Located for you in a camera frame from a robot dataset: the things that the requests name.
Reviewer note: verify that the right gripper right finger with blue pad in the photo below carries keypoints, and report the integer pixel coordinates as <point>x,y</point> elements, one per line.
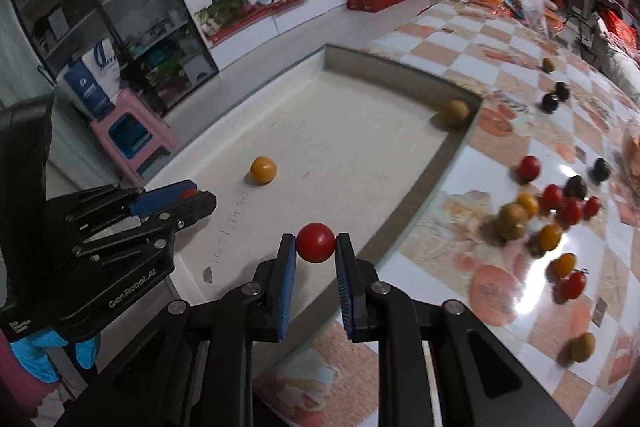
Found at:
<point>436,364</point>

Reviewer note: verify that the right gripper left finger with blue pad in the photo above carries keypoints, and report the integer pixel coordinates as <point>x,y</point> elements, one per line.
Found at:
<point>192,365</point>

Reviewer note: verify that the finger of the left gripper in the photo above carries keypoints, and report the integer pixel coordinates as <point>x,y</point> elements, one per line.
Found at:
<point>165,219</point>
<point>130,204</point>

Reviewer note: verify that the red cherry tomato front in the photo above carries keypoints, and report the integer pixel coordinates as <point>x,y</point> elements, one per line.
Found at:
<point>190,192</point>

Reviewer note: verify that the lone red tomato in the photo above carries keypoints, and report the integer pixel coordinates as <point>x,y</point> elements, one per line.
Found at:
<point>315,242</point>

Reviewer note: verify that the olive yellow tomato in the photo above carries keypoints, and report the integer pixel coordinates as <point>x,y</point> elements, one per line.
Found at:
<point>511,221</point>

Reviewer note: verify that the tan round fruit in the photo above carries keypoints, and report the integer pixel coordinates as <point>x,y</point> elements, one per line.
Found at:
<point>582,347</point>
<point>455,113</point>

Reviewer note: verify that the red tomato with stem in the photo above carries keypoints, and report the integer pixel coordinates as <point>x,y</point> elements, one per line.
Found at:
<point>574,285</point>

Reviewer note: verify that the blue gloved hand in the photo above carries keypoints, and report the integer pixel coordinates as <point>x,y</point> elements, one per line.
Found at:
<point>33,353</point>

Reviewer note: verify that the pink plastic stool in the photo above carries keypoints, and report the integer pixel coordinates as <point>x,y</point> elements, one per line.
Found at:
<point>132,135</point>

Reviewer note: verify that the blue white paper bag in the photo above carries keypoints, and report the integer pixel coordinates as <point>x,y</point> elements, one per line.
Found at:
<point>93,81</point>

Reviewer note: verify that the orange tomato middle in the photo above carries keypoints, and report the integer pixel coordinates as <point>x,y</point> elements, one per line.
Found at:
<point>549,237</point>

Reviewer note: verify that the red tomato row right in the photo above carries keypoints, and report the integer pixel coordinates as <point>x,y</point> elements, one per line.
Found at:
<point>570,213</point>

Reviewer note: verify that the red tomato row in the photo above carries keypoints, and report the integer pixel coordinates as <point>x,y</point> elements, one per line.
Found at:
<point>552,197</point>
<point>529,169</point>
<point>570,213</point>

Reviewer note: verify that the red tomato row middle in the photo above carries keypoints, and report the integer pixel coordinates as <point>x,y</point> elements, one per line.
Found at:
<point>552,197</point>

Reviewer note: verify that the white rectangular tray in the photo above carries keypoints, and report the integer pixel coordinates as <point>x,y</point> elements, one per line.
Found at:
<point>359,146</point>

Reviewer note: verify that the red tomato row left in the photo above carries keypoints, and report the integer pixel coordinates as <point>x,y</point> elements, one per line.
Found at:
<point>529,169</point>

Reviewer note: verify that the red tomato beside purple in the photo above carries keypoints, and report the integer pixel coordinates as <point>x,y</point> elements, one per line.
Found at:
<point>591,208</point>

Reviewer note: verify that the dark purple tomato near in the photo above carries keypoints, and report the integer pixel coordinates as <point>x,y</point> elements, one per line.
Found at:
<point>576,187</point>

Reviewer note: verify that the dark purple tomato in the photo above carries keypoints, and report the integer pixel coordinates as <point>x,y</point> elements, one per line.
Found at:
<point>576,187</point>
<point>562,91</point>
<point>549,103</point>
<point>601,170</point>

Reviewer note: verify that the glass display cabinet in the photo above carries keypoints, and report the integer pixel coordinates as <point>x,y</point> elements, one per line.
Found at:
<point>160,51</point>

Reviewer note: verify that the green potted plant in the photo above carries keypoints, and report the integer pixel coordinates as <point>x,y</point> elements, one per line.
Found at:
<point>221,14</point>

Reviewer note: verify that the dark purple tomato centre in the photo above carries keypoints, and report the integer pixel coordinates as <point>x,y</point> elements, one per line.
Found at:
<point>601,170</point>

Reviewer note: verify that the dark purple tomato left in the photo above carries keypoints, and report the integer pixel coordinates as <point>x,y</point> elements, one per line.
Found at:
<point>549,103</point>

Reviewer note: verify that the dark purple tomato far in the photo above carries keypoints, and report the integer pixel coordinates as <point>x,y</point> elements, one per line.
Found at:
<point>562,91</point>

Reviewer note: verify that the olive tomato far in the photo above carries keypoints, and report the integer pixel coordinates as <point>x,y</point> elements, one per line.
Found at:
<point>548,65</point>

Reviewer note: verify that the clear plastic bag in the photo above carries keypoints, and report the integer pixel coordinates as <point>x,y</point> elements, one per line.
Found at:
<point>534,13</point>

